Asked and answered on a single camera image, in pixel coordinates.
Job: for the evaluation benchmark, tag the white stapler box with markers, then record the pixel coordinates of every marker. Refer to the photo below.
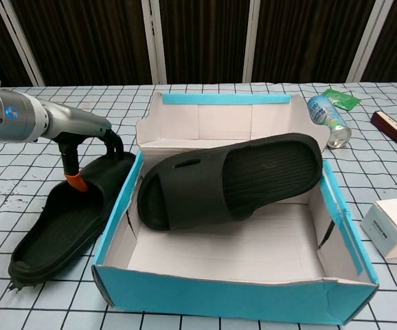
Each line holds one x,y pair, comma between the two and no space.
391,230

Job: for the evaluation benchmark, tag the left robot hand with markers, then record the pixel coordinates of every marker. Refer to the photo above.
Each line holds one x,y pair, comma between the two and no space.
75,123

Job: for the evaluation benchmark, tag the white metal frame post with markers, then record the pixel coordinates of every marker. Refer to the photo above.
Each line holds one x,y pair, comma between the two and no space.
251,41
370,41
20,44
154,41

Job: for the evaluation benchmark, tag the light blue shoe box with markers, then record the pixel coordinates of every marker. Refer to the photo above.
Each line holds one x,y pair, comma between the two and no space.
219,295

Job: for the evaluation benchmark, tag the black slipper with ragged heel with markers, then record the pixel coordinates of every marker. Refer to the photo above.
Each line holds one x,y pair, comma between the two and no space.
57,233

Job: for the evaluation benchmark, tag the blue drink can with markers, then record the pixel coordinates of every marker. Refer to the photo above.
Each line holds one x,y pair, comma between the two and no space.
325,117

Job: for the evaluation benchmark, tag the green sachet packet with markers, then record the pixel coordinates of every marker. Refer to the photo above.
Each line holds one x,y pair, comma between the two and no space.
342,100

